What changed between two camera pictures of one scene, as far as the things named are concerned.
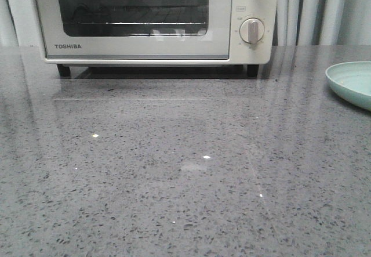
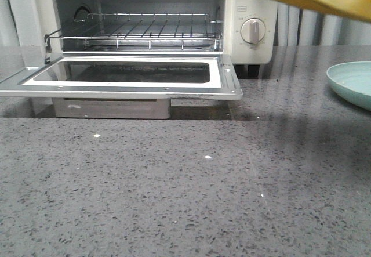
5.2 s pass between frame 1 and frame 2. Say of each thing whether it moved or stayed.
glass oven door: moved
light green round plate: stayed
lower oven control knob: stayed
